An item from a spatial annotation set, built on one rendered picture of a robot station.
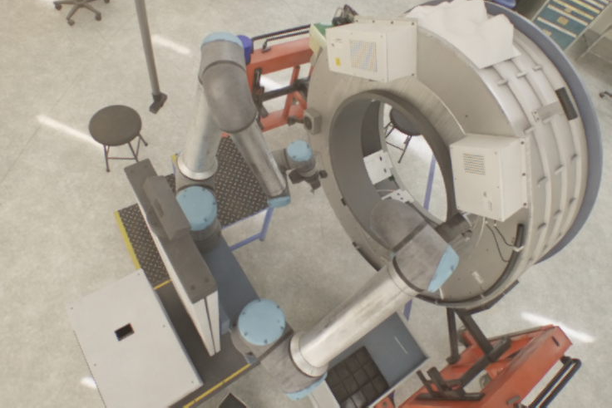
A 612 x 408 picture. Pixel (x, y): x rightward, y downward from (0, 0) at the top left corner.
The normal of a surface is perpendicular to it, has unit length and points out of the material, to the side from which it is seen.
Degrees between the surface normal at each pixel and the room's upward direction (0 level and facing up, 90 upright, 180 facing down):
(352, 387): 0
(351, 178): 29
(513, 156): 42
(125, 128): 1
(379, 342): 0
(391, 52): 55
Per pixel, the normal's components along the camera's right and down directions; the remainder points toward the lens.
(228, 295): 0.21, -0.49
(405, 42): 0.54, 0.36
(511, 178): 0.51, 0.17
